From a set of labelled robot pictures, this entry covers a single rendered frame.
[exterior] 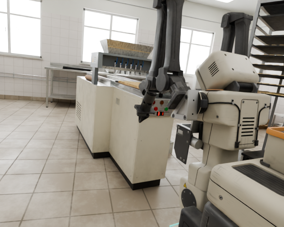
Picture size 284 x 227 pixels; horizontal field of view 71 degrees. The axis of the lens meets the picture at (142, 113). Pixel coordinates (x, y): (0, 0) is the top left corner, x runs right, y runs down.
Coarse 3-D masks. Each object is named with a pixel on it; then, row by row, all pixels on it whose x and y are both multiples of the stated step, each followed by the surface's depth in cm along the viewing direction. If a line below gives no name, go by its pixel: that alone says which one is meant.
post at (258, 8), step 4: (260, 0) 189; (256, 8) 192; (260, 8) 192; (256, 12) 192; (256, 16) 193; (256, 20) 193; (252, 24) 195; (252, 28) 196; (252, 32) 196; (252, 36) 196; (252, 40) 197; (248, 44) 199; (248, 48) 199; (248, 52) 200; (248, 56) 200
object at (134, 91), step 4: (100, 76) 276; (112, 80) 224; (112, 84) 223; (116, 84) 212; (120, 84) 201; (120, 88) 201; (124, 88) 191; (128, 88) 182; (132, 88) 175; (132, 92) 175; (136, 92) 168; (140, 92) 161; (140, 96) 161
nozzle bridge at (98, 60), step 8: (96, 56) 206; (104, 56) 212; (112, 56) 216; (120, 56) 211; (128, 56) 215; (96, 64) 206; (104, 64) 214; (112, 64) 218; (128, 64) 226; (144, 64) 235; (96, 72) 215; (144, 72) 232; (96, 80) 217
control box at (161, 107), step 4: (156, 100) 159; (160, 100) 161; (164, 100) 163; (168, 100) 164; (152, 104) 159; (156, 104) 160; (160, 104) 162; (164, 104) 164; (160, 108) 163; (164, 108) 165; (156, 112) 162; (160, 112) 164; (164, 112) 166; (168, 112) 167
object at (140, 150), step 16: (128, 96) 180; (160, 96) 170; (112, 112) 220; (128, 112) 179; (112, 128) 219; (128, 128) 179; (144, 128) 164; (160, 128) 172; (112, 144) 219; (128, 144) 179; (144, 144) 168; (160, 144) 176; (112, 160) 228; (128, 160) 179; (144, 160) 172; (160, 160) 180; (128, 176) 179; (144, 176) 176; (160, 176) 185
